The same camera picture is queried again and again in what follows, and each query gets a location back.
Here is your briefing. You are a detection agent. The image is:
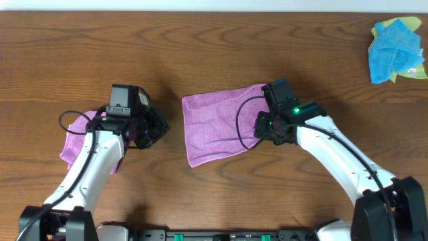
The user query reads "purple microfiber cloth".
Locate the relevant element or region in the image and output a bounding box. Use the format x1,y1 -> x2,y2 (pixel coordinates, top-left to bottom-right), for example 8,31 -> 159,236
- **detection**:
182,84 -> 269,167

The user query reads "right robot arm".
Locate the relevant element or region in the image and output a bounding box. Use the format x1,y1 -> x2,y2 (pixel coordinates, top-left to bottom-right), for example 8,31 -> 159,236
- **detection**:
255,79 -> 427,241

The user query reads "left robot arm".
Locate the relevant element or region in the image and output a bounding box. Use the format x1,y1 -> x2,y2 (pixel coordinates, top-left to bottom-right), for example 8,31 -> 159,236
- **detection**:
17,84 -> 170,240

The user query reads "folded purple cloth stack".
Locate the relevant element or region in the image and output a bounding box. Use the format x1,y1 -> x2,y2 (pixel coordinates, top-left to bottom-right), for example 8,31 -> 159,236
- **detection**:
59,110 -> 123,175

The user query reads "blue microfiber cloth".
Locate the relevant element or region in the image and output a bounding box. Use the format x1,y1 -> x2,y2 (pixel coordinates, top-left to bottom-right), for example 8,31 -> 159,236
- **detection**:
368,18 -> 425,84

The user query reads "right black camera cable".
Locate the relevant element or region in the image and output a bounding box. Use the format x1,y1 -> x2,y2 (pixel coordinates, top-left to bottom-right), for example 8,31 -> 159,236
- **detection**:
235,95 -> 399,241

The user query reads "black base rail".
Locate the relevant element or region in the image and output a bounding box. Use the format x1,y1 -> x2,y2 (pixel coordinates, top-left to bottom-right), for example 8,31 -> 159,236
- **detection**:
100,223 -> 322,241

